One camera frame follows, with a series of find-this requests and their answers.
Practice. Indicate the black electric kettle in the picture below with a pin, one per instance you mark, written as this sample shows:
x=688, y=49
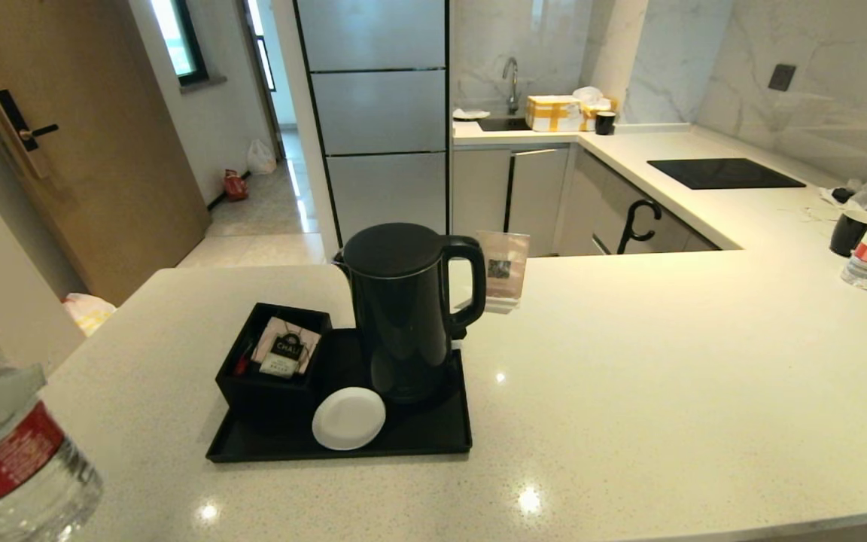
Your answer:
x=403, y=316

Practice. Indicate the beige tea bag sachet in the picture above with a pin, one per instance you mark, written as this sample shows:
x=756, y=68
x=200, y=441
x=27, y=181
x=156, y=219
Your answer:
x=287, y=350

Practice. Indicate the small black cup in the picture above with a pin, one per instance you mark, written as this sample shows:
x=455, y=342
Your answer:
x=605, y=123

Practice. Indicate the white and yellow plastic bag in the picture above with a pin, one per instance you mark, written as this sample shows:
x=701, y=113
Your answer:
x=89, y=312

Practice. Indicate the small red sachet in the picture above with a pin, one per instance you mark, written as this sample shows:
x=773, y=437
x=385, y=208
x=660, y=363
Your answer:
x=242, y=365

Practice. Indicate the black divided organizer box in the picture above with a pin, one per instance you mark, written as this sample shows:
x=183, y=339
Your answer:
x=268, y=395

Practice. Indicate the black and gold door lock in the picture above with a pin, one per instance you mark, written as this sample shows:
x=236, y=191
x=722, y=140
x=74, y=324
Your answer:
x=16, y=124

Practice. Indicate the brown wooden door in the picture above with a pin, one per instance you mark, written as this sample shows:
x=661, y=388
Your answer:
x=102, y=150

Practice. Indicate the red bag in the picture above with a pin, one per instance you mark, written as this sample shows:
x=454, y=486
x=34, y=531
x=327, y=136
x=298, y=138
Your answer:
x=235, y=187

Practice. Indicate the white round paper coaster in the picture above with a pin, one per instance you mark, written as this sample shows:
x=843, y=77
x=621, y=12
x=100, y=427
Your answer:
x=348, y=419

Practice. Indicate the black framed window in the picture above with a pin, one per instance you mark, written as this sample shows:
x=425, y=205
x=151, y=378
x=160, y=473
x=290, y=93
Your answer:
x=177, y=38

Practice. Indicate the black rectangular serving tray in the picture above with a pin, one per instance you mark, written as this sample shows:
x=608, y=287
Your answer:
x=433, y=436

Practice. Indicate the silver refrigerator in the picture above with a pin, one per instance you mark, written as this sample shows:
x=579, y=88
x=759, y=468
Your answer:
x=381, y=113

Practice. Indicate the acrylic QR code sign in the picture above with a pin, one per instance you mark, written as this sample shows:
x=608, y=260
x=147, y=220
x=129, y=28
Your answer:
x=505, y=265

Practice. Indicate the white cabinet door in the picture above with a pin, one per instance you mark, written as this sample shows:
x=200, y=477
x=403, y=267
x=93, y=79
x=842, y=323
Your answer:
x=479, y=188
x=539, y=196

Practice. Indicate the white dish cloth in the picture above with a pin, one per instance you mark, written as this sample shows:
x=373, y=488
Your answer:
x=471, y=114

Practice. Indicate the dark kitchen sink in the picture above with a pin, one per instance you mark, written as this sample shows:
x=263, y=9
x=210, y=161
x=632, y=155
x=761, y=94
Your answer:
x=505, y=124

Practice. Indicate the chrome kitchen faucet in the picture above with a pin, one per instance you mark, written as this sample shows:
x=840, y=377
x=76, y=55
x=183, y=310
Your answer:
x=512, y=75

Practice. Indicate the large yellow-taped cardboard box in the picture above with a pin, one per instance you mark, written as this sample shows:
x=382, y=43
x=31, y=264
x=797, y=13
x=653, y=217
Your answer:
x=552, y=114

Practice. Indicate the small yellow-taped cardboard box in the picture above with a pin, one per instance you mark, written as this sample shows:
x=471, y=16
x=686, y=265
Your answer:
x=591, y=115

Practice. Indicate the crumpled white plastic wrap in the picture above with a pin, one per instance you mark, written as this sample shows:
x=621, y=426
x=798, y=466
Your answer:
x=590, y=94

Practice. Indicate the black induction cooktop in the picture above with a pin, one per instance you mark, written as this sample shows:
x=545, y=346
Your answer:
x=723, y=173

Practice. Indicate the black mug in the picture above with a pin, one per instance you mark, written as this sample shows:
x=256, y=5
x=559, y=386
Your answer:
x=847, y=235

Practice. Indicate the crumpled clear plastic packaging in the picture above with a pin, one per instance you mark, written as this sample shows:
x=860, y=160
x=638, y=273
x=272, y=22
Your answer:
x=864, y=194

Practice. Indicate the dark wall socket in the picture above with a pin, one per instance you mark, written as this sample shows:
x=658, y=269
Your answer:
x=782, y=77

